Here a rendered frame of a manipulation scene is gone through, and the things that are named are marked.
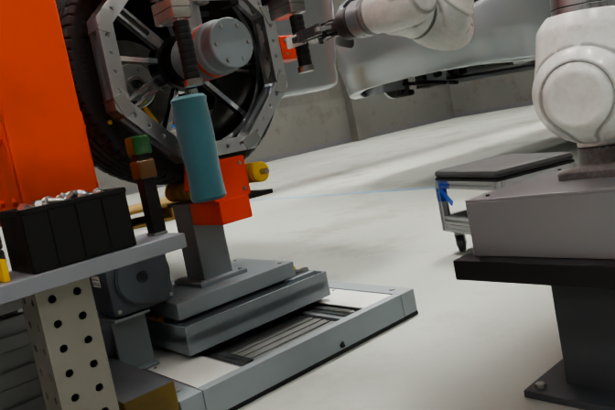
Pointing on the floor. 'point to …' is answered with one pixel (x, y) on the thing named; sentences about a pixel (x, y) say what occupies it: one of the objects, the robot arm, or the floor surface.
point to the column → (70, 349)
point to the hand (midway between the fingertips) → (301, 40)
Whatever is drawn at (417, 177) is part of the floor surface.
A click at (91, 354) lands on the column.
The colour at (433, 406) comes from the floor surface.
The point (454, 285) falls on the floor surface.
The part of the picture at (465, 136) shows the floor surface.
